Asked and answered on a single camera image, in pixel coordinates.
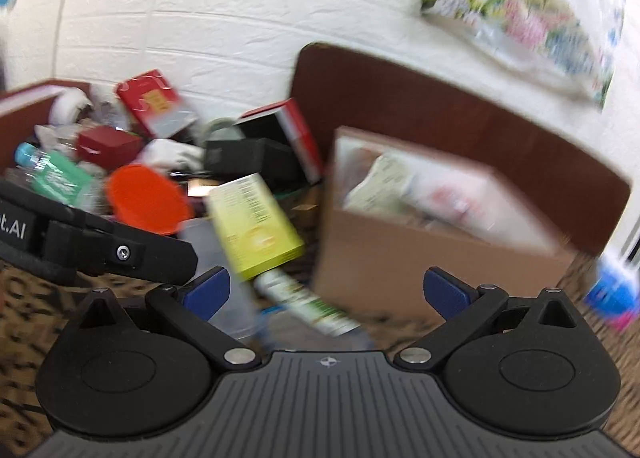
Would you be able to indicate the floral plastic bag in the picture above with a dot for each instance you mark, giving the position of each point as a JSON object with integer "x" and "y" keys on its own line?
{"x": 525, "y": 13}

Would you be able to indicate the white bowl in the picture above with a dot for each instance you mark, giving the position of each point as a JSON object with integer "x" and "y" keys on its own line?
{"x": 67, "y": 105}

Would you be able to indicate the shallow brown cardboard box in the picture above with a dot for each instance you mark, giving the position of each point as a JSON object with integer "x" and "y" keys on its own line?
{"x": 20, "y": 123}

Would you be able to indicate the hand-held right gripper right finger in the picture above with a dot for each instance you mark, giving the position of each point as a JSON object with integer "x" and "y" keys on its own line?
{"x": 446, "y": 294}

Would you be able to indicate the deep brown cardboard box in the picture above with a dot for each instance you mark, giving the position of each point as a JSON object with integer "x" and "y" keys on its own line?
{"x": 410, "y": 258}

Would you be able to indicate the green and white tube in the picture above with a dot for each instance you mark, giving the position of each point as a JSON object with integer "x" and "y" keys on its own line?
{"x": 310, "y": 305}

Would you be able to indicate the round green tin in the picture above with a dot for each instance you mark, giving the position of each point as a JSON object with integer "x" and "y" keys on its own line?
{"x": 220, "y": 128}

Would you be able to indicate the clear jar with orange lid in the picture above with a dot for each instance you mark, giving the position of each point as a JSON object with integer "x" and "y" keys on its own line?
{"x": 147, "y": 198}

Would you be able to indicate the red and black box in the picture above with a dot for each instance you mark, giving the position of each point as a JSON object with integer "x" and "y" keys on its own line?
{"x": 295, "y": 133}

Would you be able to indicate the brown letter-print cloth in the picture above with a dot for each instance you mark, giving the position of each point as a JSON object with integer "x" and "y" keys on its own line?
{"x": 25, "y": 348}

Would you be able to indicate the green label water bottle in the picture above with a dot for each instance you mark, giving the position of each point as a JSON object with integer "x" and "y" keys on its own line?
{"x": 55, "y": 178}

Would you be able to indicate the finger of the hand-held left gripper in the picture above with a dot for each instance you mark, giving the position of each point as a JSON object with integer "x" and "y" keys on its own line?
{"x": 150, "y": 258}

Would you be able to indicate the pale paper packet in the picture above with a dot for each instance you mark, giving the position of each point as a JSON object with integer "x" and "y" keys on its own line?
{"x": 380, "y": 183}

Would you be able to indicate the white glove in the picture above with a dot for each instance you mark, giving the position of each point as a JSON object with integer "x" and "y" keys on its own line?
{"x": 170, "y": 154}

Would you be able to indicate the yellow medicine box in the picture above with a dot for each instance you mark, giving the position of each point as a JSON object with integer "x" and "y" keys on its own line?
{"x": 255, "y": 228}

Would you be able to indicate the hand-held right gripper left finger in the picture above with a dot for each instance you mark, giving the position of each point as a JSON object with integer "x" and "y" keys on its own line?
{"x": 207, "y": 292}

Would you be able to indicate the blue and pink object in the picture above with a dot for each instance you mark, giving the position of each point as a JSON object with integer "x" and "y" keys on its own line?
{"x": 612, "y": 290}

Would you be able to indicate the small dark red box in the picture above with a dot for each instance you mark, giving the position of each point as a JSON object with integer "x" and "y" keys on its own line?
{"x": 107, "y": 145}

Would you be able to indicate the red gift box gold pattern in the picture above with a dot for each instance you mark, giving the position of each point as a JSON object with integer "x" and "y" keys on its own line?
{"x": 152, "y": 100}

